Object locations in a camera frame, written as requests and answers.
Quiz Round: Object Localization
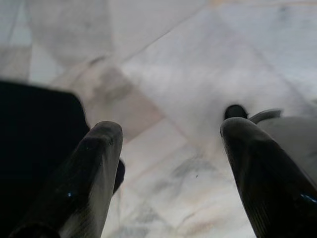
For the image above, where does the dark rounded-corner object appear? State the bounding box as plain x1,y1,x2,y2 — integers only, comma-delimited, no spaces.
0,80,126,238

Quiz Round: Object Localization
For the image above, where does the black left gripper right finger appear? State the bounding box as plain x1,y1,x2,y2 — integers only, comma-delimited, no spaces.
220,117,317,238

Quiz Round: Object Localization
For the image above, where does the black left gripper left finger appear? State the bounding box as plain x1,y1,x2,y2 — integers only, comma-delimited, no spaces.
9,120,123,238

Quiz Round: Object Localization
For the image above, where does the grey left robot leg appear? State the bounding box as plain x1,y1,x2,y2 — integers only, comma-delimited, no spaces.
224,105,317,184

